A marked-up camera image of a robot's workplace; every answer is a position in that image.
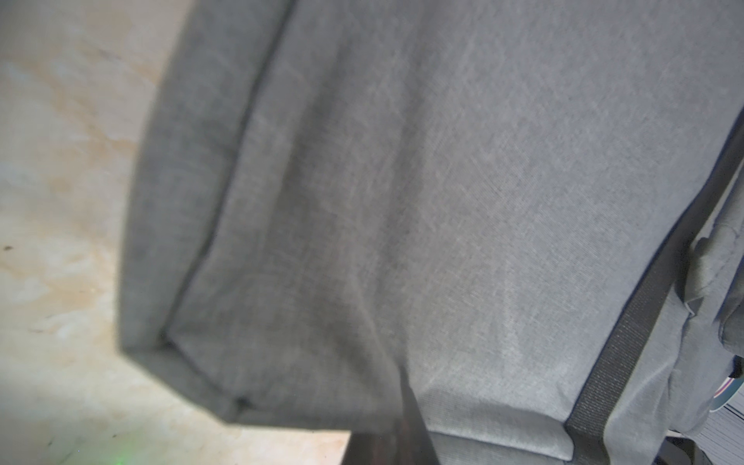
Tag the grey zippered laptop bag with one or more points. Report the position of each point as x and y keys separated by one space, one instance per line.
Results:
x=533 y=208

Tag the white plate green red rim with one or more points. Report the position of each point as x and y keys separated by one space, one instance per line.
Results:
x=726 y=392

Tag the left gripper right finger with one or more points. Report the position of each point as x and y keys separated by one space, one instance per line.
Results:
x=414 y=444

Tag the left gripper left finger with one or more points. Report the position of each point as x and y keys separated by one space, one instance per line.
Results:
x=371 y=449

